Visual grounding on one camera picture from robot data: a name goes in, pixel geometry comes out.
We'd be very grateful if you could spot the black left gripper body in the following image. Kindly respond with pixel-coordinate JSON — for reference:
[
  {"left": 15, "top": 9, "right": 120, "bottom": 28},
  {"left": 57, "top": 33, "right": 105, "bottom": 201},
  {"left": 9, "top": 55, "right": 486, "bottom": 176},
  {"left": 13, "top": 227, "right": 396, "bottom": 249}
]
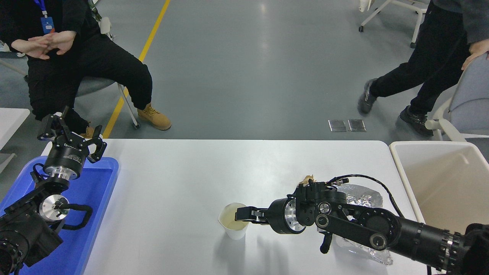
[{"left": 44, "top": 141, "right": 91, "bottom": 175}]

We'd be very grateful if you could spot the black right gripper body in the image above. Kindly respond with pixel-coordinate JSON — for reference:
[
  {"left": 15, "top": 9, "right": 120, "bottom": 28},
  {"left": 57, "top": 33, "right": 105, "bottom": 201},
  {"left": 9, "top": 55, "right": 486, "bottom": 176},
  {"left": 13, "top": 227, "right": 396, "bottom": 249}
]
[{"left": 266, "top": 198, "right": 290, "bottom": 235}]

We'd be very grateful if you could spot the white paper cup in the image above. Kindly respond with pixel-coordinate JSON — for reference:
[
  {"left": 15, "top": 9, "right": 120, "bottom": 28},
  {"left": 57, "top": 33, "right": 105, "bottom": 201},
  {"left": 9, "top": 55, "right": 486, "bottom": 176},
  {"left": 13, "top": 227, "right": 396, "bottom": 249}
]
[{"left": 218, "top": 203, "right": 252, "bottom": 240}]

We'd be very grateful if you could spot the silver foil tray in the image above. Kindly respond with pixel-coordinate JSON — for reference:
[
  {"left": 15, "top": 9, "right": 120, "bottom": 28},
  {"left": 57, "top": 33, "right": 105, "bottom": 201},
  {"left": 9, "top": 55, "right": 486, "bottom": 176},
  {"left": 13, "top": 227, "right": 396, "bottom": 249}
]
[{"left": 332, "top": 183, "right": 393, "bottom": 265}]

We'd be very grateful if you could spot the grey chair with white frame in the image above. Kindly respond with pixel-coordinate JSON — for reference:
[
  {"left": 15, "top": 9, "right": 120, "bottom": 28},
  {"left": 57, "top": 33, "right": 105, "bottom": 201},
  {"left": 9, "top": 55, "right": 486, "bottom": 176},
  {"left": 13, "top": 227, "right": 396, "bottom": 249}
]
[
  {"left": 425, "top": 53, "right": 489, "bottom": 142},
  {"left": 74, "top": 0, "right": 141, "bottom": 129},
  {"left": 358, "top": 0, "right": 430, "bottom": 48}
]

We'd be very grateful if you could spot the person's right hand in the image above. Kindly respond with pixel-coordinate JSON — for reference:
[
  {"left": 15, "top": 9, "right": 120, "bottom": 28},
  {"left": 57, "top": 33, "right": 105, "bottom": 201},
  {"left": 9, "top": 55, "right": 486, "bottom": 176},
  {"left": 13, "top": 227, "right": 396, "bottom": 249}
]
[{"left": 11, "top": 37, "right": 50, "bottom": 60}]

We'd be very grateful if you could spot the person's left hand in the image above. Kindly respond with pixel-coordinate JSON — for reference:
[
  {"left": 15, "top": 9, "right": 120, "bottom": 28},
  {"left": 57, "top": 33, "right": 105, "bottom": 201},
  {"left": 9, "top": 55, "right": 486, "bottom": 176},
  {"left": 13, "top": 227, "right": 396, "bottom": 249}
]
[{"left": 28, "top": 31, "right": 77, "bottom": 56}]

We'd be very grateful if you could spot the person's hand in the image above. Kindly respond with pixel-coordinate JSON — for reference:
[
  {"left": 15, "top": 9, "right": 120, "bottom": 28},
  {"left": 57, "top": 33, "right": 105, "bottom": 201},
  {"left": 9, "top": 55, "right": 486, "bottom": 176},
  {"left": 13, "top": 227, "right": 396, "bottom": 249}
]
[{"left": 461, "top": 38, "right": 489, "bottom": 70}]

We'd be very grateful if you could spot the blue plastic tray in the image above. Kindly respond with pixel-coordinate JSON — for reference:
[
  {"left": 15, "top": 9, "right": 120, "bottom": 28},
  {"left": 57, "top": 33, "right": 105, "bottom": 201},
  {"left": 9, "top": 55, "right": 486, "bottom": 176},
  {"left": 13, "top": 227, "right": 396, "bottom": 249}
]
[{"left": 0, "top": 156, "right": 119, "bottom": 275}]

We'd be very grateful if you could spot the small white side table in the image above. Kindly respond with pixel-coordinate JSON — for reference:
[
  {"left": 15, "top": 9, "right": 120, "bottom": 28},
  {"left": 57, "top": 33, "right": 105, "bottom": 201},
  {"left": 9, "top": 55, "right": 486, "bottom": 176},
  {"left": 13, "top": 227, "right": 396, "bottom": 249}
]
[{"left": 0, "top": 108, "right": 31, "bottom": 174}]

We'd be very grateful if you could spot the person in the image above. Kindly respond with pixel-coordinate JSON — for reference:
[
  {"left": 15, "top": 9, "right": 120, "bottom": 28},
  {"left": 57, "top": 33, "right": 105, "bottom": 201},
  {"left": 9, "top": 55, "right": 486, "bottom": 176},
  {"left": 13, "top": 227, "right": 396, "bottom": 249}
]
[
  {"left": 0, "top": 0, "right": 172, "bottom": 139},
  {"left": 358, "top": 0, "right": 489, "bottom": 137}
]

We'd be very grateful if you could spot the blue ID badge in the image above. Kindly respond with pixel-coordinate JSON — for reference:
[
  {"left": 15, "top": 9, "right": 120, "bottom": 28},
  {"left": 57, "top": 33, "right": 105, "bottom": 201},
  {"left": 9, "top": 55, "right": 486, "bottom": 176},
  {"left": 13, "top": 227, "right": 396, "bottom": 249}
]
[{"left": 34, "top": 0, "right": 55, "bottom": 34}]

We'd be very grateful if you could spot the large pale plastic bin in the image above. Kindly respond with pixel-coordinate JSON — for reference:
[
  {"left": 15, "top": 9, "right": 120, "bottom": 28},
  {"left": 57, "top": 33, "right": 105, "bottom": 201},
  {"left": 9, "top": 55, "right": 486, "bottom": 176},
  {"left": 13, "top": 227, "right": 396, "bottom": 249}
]
[{"left": 389, "top": 141, "right": 489, "bottom": 245}]

